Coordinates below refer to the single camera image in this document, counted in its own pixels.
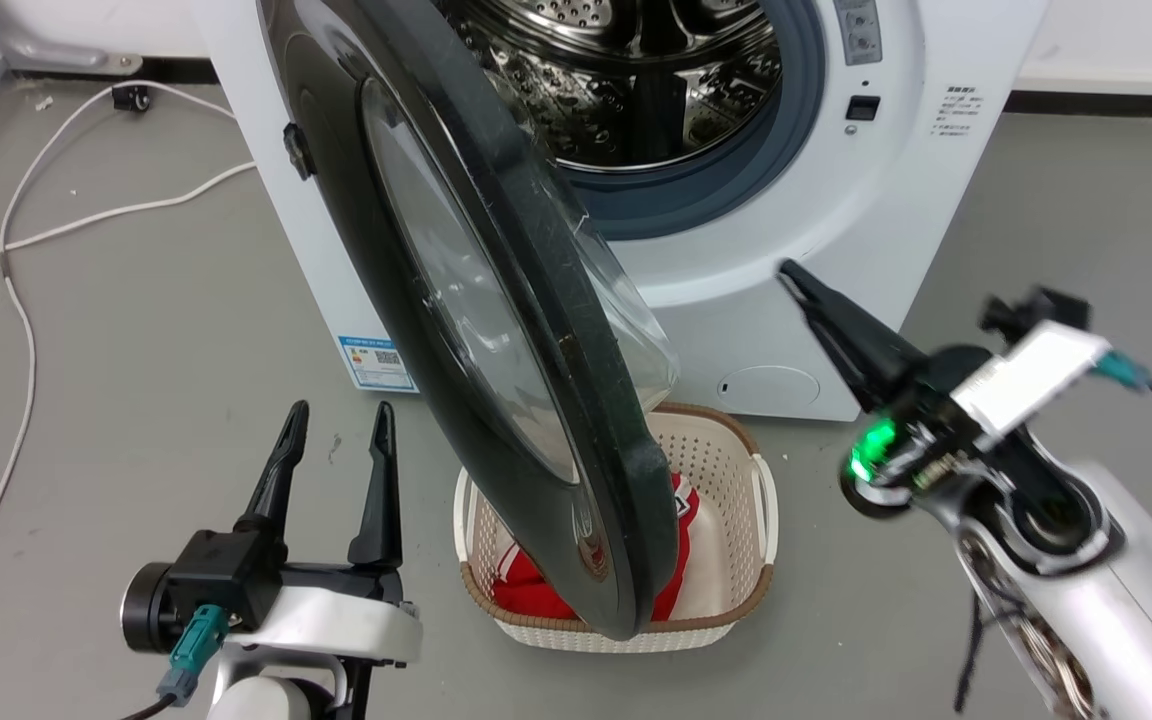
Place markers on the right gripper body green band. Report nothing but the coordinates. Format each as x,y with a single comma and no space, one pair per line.
911,440

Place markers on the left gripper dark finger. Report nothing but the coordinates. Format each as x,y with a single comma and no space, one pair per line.
381,500
281,470

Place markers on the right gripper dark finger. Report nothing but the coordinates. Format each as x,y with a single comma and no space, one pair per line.
851,315
836,350

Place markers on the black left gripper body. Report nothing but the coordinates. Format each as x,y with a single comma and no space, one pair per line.
221,580

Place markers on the black round washing machine door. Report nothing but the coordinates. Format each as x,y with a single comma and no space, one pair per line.
496,300

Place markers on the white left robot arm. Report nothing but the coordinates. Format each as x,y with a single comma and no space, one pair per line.
326,630

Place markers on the white front-load washing machine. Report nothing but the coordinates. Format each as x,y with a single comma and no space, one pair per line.
826,230

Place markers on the grey-blue rubber door gasket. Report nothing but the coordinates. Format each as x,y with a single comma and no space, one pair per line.
736,170

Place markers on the round white filter cover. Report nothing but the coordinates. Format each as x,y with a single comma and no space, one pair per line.
769,388

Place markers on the blue energy label sticker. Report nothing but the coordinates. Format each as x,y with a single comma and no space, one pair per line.
376,363

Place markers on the cream woven plastic laundry basket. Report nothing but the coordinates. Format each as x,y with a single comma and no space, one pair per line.
731,520

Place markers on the red and white garment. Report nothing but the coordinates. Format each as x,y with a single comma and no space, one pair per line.
681,560

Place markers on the stainless steel washer drum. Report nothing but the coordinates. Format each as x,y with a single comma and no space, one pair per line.
656,90

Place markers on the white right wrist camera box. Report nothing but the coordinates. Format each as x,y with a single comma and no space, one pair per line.
1031,380

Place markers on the black wall plug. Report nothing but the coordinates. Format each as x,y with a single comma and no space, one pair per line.
132,98

